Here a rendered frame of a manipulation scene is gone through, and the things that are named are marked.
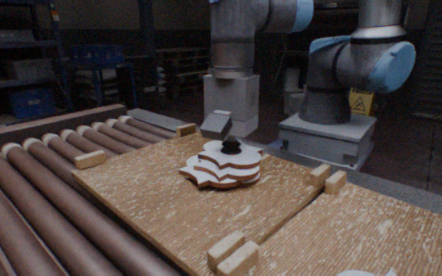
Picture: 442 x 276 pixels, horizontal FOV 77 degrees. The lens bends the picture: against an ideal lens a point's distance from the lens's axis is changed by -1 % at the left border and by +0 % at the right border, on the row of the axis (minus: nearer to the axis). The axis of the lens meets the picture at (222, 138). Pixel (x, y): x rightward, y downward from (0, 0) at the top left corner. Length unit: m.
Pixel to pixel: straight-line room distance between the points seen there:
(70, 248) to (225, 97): 0.33
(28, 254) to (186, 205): 0.23
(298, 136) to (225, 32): 0.42
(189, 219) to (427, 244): 0.34
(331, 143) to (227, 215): 0.41
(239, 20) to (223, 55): 0.06
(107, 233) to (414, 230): 0.46
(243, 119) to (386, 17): 0.40
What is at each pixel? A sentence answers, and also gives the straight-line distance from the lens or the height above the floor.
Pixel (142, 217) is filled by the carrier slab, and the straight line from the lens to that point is 0.47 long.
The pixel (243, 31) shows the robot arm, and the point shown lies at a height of 1.21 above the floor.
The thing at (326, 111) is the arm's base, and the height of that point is 1.00.
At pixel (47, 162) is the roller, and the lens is 0.80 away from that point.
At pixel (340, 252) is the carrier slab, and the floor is 0.94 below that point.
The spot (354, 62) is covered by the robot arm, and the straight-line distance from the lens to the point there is 0.75.
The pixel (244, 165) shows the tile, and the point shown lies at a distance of 0.51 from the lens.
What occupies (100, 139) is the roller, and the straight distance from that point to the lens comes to 0.88.
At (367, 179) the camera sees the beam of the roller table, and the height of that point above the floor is 0.92.
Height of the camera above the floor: 1.21
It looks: 21 degrees down
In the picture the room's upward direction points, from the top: straight up
